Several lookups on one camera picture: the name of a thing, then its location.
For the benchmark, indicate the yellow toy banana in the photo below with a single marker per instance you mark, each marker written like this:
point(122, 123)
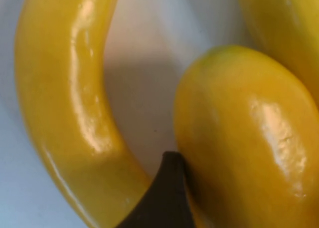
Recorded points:
point(286, 18)
point(49, 88)

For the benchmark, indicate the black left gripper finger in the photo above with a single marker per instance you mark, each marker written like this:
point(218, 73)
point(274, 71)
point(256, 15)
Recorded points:
point(164, 200)

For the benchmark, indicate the orange-tinted toy mango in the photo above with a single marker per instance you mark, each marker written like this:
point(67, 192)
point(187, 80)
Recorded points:
point(236, 150)

